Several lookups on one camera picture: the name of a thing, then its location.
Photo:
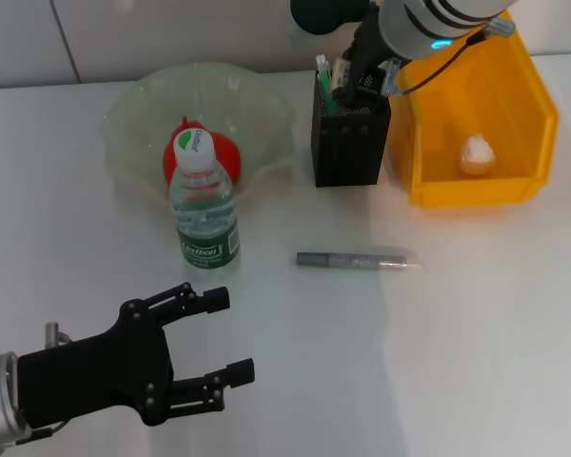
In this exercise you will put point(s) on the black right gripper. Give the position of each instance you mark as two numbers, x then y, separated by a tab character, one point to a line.
368	47

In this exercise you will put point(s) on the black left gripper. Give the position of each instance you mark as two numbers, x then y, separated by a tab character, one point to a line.
100	376

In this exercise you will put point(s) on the beige eraser with barcode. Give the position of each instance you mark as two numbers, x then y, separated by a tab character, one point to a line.
341	71

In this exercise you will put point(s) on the clear water bottle green label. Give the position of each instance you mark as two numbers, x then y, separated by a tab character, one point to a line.
204	214

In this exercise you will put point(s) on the white paper ball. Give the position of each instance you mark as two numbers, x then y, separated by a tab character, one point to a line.
477	154

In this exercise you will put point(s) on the grey marker pen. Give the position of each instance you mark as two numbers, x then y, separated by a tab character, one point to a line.
342	260

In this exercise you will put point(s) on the black mesh pen holder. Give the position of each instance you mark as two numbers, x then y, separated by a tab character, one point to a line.
347	152

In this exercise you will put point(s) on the green glass fruit bowl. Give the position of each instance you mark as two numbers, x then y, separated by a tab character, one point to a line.
138	133

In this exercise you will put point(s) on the yellow plastic bin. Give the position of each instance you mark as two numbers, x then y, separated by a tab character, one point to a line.
495	119

